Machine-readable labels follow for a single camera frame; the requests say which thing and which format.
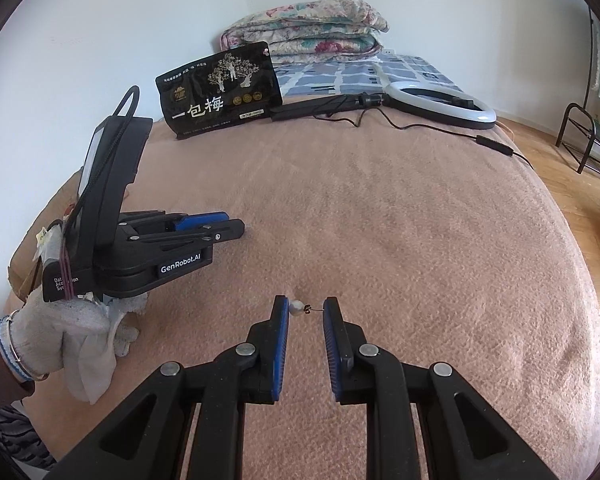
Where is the silver bangle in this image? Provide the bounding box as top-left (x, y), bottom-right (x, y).
top-left (7, 309), bottom-right (51, 382)

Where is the dark patterned cloth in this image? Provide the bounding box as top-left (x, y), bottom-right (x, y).
top-left (0, 404), bottom-right (58, 473)

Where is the cardboard box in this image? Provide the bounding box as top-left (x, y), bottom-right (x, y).
top-left (7, 170), bottom-right (88, 306)

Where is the black snack bag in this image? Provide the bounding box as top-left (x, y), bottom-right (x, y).
top-left (155, 41), bottom-right (284, 142)

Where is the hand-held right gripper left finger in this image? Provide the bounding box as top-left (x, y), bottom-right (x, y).
top-left (42, 295), bottom-right (290, 480)

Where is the folded floral quilt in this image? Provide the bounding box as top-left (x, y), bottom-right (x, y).
top-left (220, 0), bottom-right (390, 65)

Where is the black folded tripod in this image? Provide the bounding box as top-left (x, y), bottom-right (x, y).
top-left (270, 91), bottom-right (386, 122)

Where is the pearl earring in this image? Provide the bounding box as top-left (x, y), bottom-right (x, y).
top-left (290, 300), bottom-right (325, 317)

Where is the person's left hand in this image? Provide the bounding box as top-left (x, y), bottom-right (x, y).
top-left (10, 292), bottom-right (148, 403)

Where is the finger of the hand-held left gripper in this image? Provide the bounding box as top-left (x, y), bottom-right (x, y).
top-left (125, 219), bottom-right (246, 257)
top-left (119, 210), bottom-right (230, 233)

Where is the black ring light cable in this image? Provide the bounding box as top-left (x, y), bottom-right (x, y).
top-left (300, 105), bottom-right (536, 168)

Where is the blue plaid bed sheet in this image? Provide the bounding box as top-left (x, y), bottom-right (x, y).
top-left (272, 52), bottom-right (473, 98)

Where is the white ring light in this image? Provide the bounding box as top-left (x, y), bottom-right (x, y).
top-left (382, 82), bottom-right (497, 130)

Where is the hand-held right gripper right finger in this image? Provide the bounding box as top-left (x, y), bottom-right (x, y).
top-left (322, 296), bottom-right (561, 480)

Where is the black metal clothes rack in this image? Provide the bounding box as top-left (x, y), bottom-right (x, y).
top-left (555, 5), bottom-right (600, 186)

